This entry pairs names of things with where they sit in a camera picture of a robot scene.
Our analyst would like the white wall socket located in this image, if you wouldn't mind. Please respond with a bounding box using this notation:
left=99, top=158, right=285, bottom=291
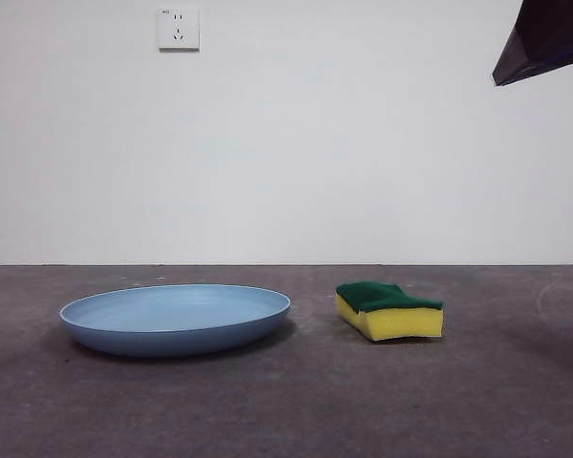
left=159, top=8, right=202, bottom=52

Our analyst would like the blue round plate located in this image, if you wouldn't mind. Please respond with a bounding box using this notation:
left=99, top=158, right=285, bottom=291
left=59, top=283, right=292, bottom=358

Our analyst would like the yellow sponge with green scourer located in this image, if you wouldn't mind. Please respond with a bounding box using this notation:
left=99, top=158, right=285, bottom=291
left=334, top=281, right=445, bottom=344

